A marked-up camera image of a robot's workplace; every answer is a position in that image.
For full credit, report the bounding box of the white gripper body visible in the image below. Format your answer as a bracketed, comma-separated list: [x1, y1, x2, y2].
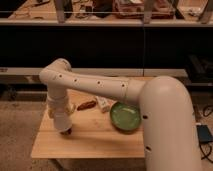
[47, 96, 74, 118]

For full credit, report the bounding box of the white ceramic cup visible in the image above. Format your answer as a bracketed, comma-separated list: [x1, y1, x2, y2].
[53, 113, 72, 132]

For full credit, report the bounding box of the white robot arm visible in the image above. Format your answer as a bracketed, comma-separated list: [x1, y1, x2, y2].
[39, 58, 202, 171]

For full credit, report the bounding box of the dark brown eraser block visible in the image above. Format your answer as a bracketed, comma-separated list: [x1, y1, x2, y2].
[60, 128, 72, 135]

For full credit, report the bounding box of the brown sausage-shaped object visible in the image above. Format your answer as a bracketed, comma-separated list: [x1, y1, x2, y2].
[77, 100, 97, 111]

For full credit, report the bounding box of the wooden table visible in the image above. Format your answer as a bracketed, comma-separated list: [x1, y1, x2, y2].
[30, 76, 158, 171]

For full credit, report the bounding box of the white tube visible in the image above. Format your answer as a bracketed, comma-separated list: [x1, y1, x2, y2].
[95, 96, 114, 113]

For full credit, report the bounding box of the green round plate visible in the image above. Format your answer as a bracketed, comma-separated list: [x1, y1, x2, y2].
[110, 102, 141, 131]

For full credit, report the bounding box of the metal shelf rack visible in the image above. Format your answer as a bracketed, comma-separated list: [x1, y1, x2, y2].
[0, 0, 213, 27]

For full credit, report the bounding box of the dark blue device on floor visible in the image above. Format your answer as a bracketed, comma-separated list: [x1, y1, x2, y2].
[197, 125, 213, 144]

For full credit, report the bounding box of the black floor cable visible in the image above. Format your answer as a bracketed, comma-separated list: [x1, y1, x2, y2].
[199, 104, 213, 166]

